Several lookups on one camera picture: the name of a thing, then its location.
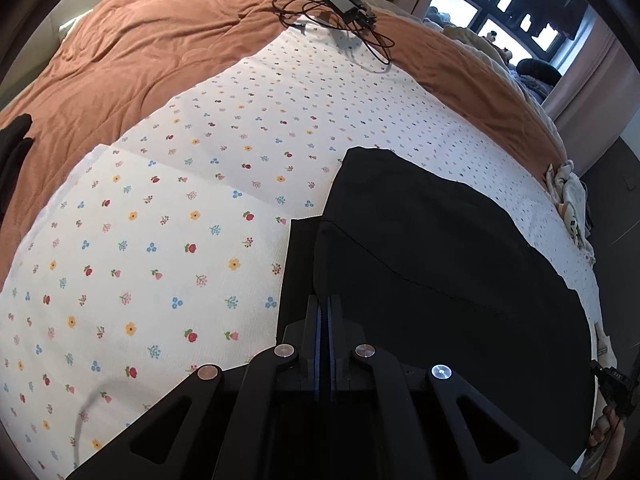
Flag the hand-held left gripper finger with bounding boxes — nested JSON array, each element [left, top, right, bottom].
[[65, 295, 326, 480], [327, 295, 581, 480]]

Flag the black jacket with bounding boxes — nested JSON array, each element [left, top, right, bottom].
[[275, 146, 608, 471]]

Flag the row of dark hanging clothes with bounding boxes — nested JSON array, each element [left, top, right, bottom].
[[465, 0, 588, 53]]

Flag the person's right hand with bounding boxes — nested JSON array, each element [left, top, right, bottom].
[[587, 402, 626, 456]]

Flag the crumpled light blue cloth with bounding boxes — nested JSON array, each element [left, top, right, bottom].
[[545, 160, 598, 261]]

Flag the bed with floral sheet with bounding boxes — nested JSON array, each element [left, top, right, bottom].
[[0, 20, 608, 480]]

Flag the beige blanket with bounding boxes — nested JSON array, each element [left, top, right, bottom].
[[440, 25, 551, 126]]

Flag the orange blanket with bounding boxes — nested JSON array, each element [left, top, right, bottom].
[[0, 0, 568, 221]]

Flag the dark folded cloth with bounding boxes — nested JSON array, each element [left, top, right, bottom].
[[0, 112, 33, 211]]

